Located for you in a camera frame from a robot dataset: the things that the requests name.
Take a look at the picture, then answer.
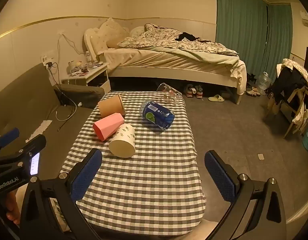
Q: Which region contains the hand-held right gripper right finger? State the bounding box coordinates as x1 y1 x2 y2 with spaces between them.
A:
204 150 287 240

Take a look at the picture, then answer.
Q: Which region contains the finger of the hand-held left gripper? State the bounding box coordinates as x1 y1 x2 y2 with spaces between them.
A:
0 134 47 172
0 127 21 153

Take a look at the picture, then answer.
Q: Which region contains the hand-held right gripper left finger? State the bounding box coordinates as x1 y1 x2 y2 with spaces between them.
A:
19 148 103 240

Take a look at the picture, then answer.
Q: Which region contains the white leaf print cup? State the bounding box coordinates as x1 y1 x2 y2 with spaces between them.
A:
109 124 136 158

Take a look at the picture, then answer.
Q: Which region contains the pink faceted cup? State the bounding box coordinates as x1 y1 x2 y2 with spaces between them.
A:
93 113 125 142

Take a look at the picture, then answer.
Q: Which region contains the tan paper cup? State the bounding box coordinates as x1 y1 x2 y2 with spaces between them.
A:
98 94 126 118

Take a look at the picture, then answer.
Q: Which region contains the clear cup with blue label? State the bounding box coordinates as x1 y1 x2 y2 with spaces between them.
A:
140 100 175 132

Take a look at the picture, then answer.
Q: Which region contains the clear glass cup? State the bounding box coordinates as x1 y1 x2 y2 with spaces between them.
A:
156 82 183 105

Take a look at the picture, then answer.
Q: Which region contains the person's left hand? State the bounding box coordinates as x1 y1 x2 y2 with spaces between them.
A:
4 190 21 226

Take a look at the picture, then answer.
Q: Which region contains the white paper tissue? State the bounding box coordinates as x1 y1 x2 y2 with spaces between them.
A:
26 120 53 141

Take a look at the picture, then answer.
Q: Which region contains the grey brown sofa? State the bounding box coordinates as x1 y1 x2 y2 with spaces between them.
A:
0 62 106 179

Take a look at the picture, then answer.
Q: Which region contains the grey white checkered tablecloth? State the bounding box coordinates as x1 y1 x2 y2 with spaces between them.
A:
59 91 207 236

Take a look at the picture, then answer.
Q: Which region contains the white nightstand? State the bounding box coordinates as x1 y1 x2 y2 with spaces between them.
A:
61 62 111 94

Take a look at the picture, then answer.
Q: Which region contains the pair of beige shoes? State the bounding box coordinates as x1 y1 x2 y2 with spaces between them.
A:
246 87 261 97

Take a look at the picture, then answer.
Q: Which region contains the wooden chair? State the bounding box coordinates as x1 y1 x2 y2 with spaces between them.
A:
266 64 308 139

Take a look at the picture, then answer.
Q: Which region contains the large clear water jug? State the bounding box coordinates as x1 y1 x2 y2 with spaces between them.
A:
258 72 272 91

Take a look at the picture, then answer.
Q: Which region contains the black jacket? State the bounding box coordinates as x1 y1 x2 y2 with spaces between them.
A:
271 66 308 106

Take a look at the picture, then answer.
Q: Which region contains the white bed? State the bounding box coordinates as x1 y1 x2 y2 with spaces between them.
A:
84 25 247 105

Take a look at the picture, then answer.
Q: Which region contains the cream dotted pillow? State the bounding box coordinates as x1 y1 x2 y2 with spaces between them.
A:
99 17 130 48

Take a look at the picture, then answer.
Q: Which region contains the plaid shirt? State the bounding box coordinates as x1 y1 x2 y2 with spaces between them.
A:
281 58 308 81

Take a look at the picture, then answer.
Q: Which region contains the black garment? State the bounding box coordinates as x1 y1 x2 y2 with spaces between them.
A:
177 32 202 42

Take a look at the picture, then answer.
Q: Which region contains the floral quilt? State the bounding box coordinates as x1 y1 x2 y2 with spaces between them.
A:
118 24 238 56

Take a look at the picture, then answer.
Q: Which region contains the white pillow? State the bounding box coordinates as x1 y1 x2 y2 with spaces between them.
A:
130 26 147 38

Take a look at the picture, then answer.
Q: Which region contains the narrow green curtain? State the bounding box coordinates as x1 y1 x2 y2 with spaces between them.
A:
262 4 293 63

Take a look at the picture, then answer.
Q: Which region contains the wide green curtain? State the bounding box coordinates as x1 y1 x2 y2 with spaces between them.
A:
216 0 269 61

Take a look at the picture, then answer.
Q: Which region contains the white air conditioner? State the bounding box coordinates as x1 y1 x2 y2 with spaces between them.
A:
299 10 308 27

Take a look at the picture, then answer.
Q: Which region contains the white cable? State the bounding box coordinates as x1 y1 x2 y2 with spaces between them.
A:
55 104 77 122

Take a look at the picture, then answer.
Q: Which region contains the black cable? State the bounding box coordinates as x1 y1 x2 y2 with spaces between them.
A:
47 66 77 132

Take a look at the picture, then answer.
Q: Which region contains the white wall socket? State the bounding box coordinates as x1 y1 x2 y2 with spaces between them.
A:
40 54 57 68

